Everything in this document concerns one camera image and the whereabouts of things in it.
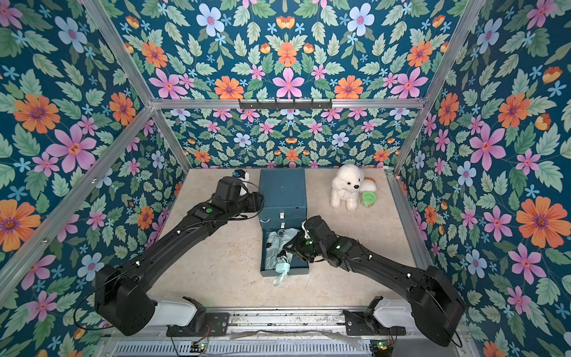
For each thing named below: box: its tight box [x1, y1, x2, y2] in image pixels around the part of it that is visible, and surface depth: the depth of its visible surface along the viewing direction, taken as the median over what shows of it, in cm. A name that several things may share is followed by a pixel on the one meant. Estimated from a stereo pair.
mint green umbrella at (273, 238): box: [265, 229, 285, 271], surface depth 87 cm
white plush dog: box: [330, 164, 365, 211], surface depth 96 cm
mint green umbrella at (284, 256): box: [273, 227, 301, 287], surface depth 74 cm
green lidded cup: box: [360, 191, 377, 209], surface depth 106 cm
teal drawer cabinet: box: [257, 168, 308, 249], surface depth 84 cm
